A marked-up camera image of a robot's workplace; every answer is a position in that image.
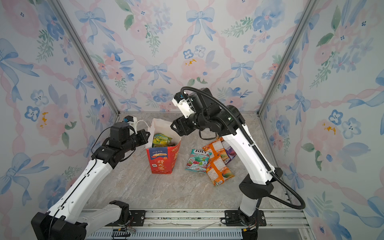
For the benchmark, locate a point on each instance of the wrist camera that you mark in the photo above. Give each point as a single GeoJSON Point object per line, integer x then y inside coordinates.
{"type": "Point", "coordinates": [183, 105]}
{"type": "Point", "coordinates": [132, 121]}

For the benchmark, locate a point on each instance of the teal Fox's candy bag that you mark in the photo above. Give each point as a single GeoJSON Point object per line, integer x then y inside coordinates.
{"type": "Point", "coordinates": [198, 161]}

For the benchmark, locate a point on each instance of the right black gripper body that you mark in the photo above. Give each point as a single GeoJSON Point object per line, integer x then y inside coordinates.
{"type": "Point", "coordinates": [195, 122]}

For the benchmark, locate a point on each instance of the purple snack bag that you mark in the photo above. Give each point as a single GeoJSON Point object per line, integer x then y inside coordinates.
{"type": "Point", "coordinates": [229, 150]}

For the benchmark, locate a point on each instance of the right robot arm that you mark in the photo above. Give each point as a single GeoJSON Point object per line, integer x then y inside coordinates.
{"type": "Point", "coordinates": [258, 182]}

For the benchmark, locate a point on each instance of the red paper gift bag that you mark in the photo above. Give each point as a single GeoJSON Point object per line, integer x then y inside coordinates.
{"type": "Point", "coordinates": [162, 160]}

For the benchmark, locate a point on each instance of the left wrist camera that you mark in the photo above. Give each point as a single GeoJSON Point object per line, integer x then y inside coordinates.
{"type": "Point", "coordinates": [132, 121]}

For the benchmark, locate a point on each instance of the orange snack bag middle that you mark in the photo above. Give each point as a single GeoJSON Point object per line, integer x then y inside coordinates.
{"type": "Point", "coordinates": [217, 150]}

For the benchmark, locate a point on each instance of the small green snack bag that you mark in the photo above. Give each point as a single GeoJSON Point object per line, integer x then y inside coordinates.
{"type": "Point", "coordinates": [161, 140]}

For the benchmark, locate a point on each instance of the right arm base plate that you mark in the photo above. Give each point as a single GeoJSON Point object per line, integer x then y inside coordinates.
{"type": "Point", "coordinates": [234, 218]}

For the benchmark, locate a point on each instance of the orange snack bag front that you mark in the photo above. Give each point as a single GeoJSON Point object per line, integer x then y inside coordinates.
{"type": "Point", "coordinates": [218, 172]}

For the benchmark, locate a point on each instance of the orange snack bag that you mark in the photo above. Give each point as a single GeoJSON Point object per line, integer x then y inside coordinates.
{"type": "Point", "coordinates": [217, 150]}
{"type": "Point", "coordinates": [218, 172]}

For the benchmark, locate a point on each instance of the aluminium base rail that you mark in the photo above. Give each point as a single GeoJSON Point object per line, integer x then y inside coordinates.
{"type": "Point", "coordinates": [205, 224]}

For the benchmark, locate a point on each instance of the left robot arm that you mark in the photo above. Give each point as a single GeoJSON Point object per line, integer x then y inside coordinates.
{"type": "Point", "coordinates": [63, 220]}

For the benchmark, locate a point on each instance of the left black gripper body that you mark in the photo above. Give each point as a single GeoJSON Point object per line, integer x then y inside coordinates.
{"type": "Point", "coordinates": [136, 141]}

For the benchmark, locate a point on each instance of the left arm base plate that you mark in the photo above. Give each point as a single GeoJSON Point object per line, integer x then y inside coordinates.
{"type": "Point", "coordinates": [135, 218]}

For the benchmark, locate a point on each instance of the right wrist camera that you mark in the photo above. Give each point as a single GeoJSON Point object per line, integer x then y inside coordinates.
{"type": "Point", "coordinates": [183, 105]}

